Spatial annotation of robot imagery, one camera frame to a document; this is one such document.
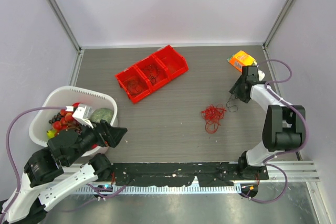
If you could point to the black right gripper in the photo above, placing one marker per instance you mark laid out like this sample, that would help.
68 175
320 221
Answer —
234 89

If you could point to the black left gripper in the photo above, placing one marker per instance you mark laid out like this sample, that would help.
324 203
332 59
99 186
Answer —
113 136

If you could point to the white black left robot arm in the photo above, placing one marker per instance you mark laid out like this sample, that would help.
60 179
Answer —
36 194

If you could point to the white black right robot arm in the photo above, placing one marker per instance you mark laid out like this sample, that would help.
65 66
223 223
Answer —
285 128

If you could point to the green melon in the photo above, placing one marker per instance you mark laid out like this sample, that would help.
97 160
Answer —
105 114

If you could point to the orange green carton box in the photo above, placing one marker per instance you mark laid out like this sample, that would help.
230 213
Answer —
240 59

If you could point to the dark grape bunch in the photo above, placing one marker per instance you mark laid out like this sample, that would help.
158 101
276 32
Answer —
65 121

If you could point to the red apple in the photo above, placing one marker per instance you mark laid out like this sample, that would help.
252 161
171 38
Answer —
75 105

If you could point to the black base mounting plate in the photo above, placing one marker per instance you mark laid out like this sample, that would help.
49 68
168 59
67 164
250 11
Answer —
208 174

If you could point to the white plastic basket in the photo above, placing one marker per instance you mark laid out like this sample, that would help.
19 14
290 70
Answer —
63 96

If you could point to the yellow green pear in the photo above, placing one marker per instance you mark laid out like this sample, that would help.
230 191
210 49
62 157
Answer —
52 133

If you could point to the red three-compartment bin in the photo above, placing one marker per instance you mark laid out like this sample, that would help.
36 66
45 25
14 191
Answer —
151 73

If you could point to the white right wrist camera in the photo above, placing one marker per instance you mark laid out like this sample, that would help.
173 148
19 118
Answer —
261 75

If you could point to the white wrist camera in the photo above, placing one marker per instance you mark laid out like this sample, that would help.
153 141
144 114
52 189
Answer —
81 114
261 75

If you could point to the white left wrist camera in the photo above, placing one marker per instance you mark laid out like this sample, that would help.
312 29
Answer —
81 114

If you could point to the white slotted cable duct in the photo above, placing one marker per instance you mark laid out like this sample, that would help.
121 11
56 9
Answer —
192 189

